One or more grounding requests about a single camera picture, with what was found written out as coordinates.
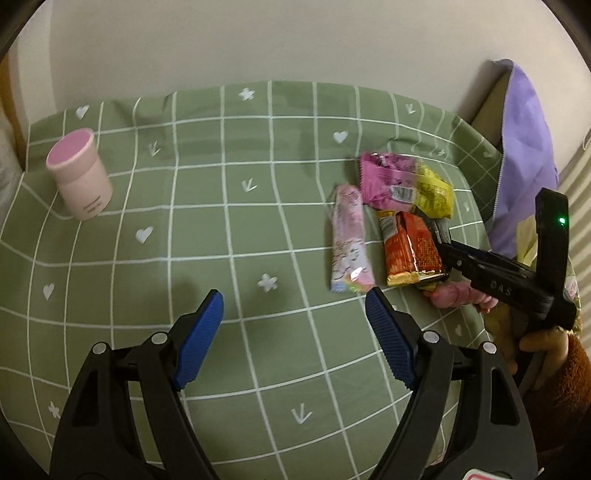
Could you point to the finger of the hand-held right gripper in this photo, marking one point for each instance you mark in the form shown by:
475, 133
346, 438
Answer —
455, 256

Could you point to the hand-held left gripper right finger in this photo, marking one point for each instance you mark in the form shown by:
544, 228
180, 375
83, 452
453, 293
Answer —
392, 341

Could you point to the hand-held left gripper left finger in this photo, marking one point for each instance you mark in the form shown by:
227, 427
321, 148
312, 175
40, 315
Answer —
198, 341

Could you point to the pale yellow plastic bag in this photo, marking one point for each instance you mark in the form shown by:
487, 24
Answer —
526, 240

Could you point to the red orange snack wrapper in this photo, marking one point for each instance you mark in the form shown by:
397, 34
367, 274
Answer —
411, 244

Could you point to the person's right hand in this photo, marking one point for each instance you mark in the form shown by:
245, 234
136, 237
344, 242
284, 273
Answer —
545, 350

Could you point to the pink floral blanket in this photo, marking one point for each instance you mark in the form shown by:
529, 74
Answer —
572, 286

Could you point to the pink crumpled wrapper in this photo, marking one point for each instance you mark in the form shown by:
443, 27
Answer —
452, 295

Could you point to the yellow candy wrapper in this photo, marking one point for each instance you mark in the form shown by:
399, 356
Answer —
434, 194

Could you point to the beige ribbed curtain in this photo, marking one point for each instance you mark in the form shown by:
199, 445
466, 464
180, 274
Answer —
579, 194

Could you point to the purple cloth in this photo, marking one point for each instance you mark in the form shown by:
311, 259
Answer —
526, 161

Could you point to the magenta snack wrapper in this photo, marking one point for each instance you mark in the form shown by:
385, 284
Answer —
378, 180

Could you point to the pink white snack wrapper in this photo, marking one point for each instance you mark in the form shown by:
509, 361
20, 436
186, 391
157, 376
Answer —
348, 230

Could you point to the green checked bed sheet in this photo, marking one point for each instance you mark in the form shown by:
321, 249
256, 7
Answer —
231, 207

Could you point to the pink lidded cup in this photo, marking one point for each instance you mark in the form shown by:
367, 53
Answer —
83, 184

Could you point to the wooden bed frame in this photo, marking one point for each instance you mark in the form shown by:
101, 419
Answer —
11, 115

